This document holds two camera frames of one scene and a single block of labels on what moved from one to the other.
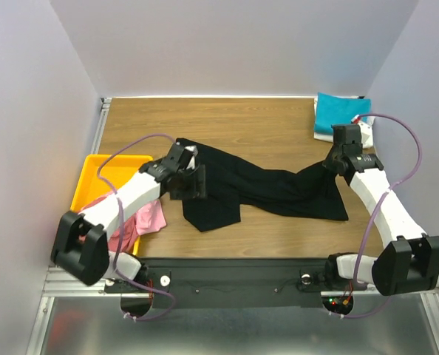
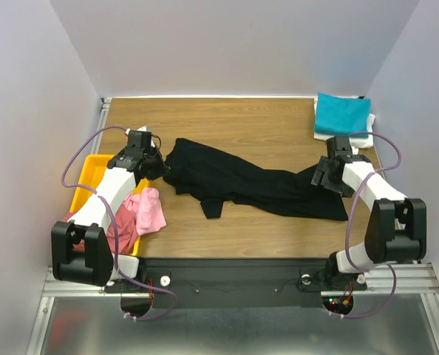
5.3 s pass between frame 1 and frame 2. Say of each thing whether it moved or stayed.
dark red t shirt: stayed
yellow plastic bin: stayed
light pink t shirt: stayed
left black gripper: moved
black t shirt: moved
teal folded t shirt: stayed
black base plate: stayed
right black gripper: moved
